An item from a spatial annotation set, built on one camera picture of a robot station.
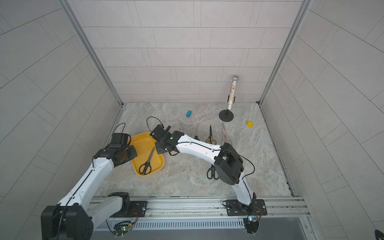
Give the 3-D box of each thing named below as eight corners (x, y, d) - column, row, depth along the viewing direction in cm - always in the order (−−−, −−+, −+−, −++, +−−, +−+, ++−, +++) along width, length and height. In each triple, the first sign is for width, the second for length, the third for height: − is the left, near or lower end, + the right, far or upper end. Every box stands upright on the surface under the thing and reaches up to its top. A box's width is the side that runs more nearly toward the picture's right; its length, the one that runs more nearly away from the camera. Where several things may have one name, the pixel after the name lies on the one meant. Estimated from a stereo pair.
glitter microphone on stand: (221, 121, 109) (227, 91, 86) (226, 105, 119) (232, 74, 97) (230, 123, 107) (239, 94, 85) (234, 107, 118) (243, 77, 95)
